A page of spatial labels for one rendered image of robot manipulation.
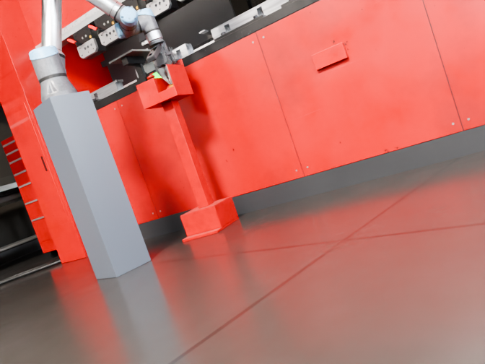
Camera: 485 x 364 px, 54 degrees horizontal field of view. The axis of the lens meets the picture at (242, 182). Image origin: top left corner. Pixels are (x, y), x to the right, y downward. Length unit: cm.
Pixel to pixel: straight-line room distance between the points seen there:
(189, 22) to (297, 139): 137
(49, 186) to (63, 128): 128
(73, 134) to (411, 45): 143
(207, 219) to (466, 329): 168
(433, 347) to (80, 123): 169
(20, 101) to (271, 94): 170
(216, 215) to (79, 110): 76
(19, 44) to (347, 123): 218
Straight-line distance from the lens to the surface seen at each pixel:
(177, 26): 342
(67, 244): 334
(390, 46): 218
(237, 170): 249
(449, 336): 73
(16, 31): 351
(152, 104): 235
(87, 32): 318
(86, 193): 204
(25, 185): 409
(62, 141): 208
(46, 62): 218
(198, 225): 231
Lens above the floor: 33
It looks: 4 degrees down
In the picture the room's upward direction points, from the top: 19 degrees counter-clockwise
